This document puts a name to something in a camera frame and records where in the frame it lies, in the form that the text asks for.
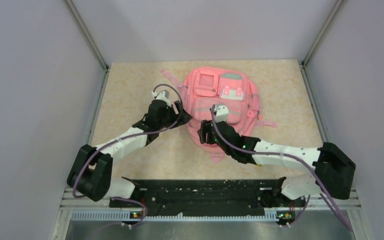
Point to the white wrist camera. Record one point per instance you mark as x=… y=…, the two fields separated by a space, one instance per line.
x=163 y=96
x=219 y=113

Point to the left aluminium corner post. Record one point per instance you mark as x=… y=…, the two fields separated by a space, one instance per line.
x=87 y=36

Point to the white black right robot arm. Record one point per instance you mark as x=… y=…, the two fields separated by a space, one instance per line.
x=326 y=169

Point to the pink student backpack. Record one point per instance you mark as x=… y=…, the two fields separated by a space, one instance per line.
x=207 y=86

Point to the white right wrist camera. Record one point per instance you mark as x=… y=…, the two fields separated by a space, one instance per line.
x=219 y=113

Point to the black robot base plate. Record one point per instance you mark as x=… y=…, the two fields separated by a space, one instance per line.
x=211 y=198

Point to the aluminium corner post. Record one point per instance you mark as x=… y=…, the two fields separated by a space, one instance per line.
x=337 y=7
x=87 y=36

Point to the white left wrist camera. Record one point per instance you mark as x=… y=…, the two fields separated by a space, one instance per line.
x=163 y=96

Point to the right aluminium corner post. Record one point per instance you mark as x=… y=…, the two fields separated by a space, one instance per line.
x=337 y=7

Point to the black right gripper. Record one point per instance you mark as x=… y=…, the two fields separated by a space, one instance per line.
x=205 y=131

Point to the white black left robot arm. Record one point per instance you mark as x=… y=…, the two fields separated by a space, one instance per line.
x=91 y=173

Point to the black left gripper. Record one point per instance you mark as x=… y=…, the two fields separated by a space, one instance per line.
x=171 y=109

